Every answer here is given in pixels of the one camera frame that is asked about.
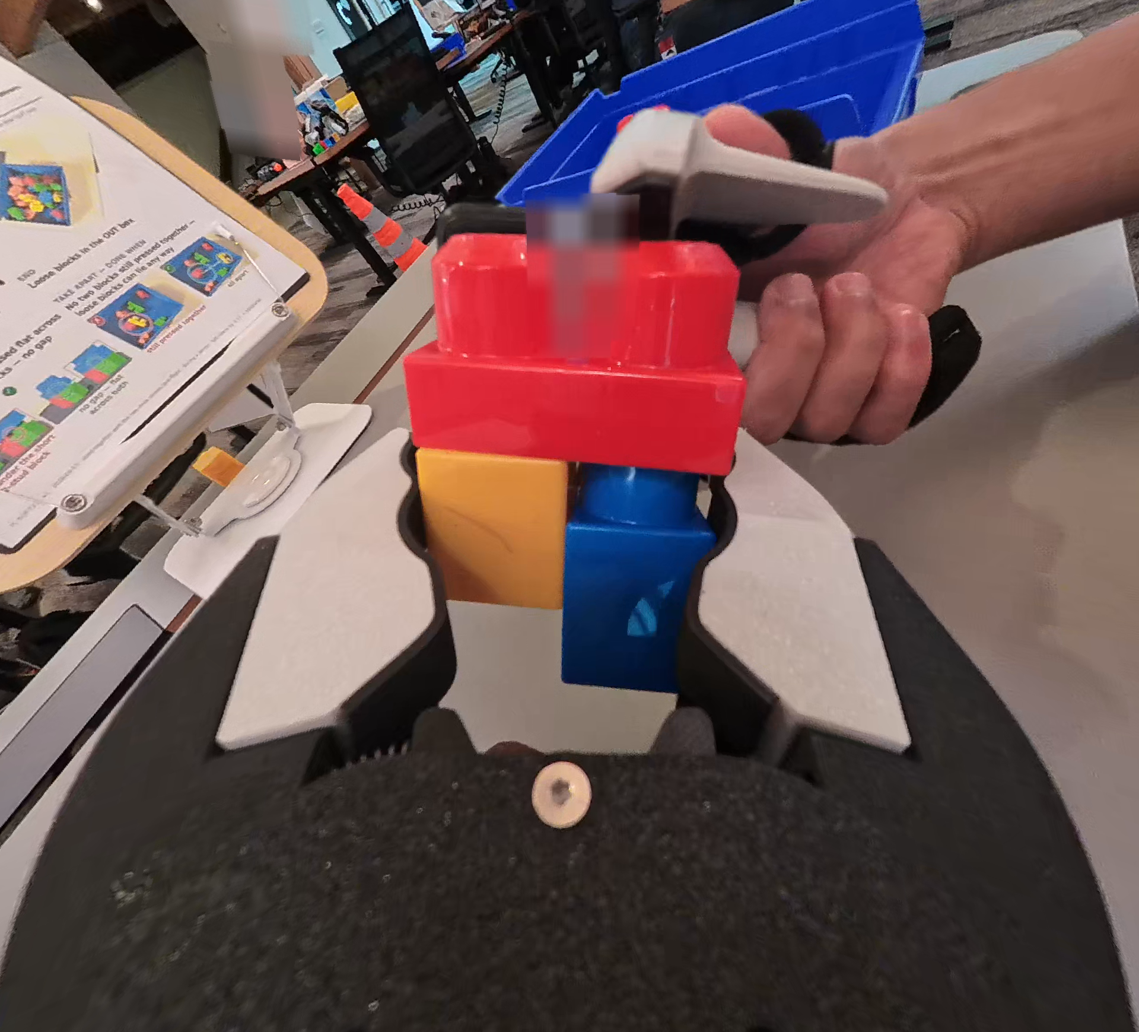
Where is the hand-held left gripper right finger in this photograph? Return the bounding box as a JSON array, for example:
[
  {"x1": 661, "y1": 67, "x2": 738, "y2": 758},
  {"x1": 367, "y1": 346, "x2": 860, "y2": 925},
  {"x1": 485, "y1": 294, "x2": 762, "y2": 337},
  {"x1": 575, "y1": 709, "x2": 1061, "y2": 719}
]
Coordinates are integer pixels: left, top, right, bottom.
[{"x1": 676, "y1": 431, "x2": 913, "y2": 770}]

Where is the red two-stud block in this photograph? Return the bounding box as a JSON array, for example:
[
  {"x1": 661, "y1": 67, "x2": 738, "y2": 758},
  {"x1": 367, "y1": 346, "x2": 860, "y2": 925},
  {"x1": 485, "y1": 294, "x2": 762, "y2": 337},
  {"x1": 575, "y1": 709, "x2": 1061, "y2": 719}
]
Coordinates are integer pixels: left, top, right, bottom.
[{"x1": 403, "y1": 235, "x2": 747, "y2": 477}]

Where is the black office chair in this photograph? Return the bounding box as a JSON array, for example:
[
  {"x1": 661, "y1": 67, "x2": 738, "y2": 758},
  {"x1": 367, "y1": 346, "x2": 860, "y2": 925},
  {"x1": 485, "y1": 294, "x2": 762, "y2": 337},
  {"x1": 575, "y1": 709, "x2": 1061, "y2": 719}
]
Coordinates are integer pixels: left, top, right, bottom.
[{"x1": 333, "y1": 8, "x2": 486, "y2": 201}]

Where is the yellow single-stud block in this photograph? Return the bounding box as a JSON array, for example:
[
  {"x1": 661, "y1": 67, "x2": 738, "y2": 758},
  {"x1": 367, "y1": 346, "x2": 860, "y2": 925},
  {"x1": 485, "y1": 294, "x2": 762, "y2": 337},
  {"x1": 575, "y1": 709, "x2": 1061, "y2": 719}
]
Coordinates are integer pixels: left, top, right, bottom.
[{"x1": 415, "y1": 446, "x2": 571, "y2": 608}]

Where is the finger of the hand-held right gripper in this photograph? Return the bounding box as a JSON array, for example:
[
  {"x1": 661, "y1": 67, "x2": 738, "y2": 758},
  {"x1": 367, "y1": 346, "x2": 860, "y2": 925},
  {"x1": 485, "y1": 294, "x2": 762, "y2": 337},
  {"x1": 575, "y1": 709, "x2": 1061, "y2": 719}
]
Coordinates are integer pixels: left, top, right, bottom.
[{"x1": 590, "y1": 109, "x2": 893, "y2": 230}]

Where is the person's right hand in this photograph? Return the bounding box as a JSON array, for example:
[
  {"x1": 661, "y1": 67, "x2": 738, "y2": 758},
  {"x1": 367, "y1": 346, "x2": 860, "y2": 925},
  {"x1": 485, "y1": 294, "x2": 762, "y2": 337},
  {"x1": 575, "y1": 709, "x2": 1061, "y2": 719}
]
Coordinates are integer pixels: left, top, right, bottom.
[{"x1": 707, "y1": 104, "x2": 971, "y2": 446}]

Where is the white document stand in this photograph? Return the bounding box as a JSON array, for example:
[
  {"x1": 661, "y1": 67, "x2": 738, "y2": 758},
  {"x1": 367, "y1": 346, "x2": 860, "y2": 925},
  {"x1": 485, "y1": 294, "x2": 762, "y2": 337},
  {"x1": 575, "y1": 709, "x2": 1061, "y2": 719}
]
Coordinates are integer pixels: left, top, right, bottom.
[{"x1": 58, "y1": 302, "x2": 373, "y2": 601}]

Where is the blue single-stud block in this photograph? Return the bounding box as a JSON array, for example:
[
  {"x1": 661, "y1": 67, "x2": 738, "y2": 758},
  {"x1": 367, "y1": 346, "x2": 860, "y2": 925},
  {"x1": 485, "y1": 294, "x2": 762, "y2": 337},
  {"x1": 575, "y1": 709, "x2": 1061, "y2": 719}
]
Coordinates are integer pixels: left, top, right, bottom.
[{"x1": 561, "y1": 465, "x2": 717, "y2": 693}]

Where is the orange traffic cone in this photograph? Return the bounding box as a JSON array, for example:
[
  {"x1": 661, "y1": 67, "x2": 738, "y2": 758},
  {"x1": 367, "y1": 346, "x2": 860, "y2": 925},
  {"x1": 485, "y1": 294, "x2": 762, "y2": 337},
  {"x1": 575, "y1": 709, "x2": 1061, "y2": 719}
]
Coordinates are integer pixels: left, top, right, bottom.
[{"x1": 336, "y1": 185, "x2": 428, "y2": 275}]

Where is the blue plastic bin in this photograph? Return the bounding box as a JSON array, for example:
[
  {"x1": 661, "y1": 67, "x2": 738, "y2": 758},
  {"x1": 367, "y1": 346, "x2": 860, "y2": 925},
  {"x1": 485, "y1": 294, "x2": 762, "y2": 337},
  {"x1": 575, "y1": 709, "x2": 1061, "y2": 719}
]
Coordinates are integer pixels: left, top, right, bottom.
[{"x1": 497, "y1": 0, "x2": 927, "y2": 227}]

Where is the white instruction sheet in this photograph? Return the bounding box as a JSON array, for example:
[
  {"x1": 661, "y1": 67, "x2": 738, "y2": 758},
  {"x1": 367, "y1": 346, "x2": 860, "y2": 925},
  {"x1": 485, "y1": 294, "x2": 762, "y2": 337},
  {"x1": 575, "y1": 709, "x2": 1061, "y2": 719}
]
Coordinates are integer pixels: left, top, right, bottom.
[{"x1": 0, "y1": 57, "x2": 308, "y2": 552}]

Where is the person's right forearm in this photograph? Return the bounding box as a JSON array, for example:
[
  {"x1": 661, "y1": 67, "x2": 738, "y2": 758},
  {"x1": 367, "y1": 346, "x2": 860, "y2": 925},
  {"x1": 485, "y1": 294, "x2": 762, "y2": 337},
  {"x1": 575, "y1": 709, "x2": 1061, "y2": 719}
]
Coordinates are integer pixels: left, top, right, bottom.
[{"x1": 925, "y1": 12, "x2": 1139, "y2": 277}]

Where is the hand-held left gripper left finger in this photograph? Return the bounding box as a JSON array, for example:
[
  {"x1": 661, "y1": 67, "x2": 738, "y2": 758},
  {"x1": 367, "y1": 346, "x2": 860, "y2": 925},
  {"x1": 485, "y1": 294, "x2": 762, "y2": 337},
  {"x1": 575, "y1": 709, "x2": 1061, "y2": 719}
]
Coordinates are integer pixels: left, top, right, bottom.
[{"x1": 215, "y1": 427, "x2": 457, "y2": 770}]

